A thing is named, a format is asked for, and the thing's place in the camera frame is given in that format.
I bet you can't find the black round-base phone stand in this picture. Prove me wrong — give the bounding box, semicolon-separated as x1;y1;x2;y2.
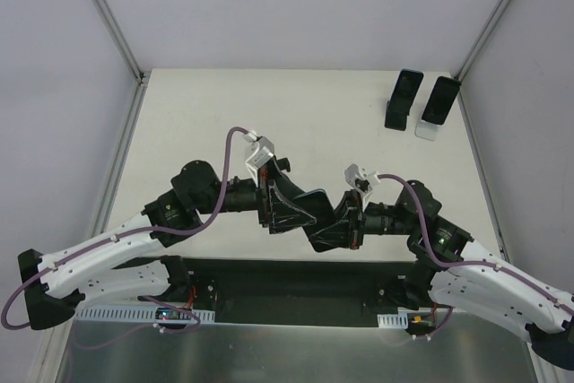
276;158;291;173

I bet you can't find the silver phone stand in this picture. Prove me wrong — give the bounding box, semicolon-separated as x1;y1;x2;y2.
414;118;442;142

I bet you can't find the blue-edged black phone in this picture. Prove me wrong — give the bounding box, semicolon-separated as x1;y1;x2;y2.
387;69;424;116
293;189;335;240

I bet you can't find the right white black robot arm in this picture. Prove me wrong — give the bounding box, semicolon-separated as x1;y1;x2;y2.
308;173;573;370

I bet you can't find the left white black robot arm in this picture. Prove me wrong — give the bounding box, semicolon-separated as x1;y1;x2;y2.
18;158;324;331

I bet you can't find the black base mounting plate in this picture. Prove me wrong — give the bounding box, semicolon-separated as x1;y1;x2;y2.
158;258;432;327

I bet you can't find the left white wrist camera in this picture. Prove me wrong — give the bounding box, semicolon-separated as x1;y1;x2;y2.
244;130;274;185

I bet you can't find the right white cable duct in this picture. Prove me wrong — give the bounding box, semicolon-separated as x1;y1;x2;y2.
376;310;437;330

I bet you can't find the white cable duct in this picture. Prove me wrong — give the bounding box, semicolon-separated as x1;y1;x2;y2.
75;305;196;325
376;310;437;330

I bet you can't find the left aluminium frame post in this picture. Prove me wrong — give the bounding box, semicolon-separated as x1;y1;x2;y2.
69;0;152;86

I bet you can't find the aluminium frame post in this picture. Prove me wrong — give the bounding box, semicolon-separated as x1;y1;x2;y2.
69;0;152;86
454;0;514;83

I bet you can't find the left white cable duct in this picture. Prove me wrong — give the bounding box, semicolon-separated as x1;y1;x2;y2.
75;305;196;325

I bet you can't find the right aluminium frame post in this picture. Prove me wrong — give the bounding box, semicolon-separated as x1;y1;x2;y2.
454;0;514;83

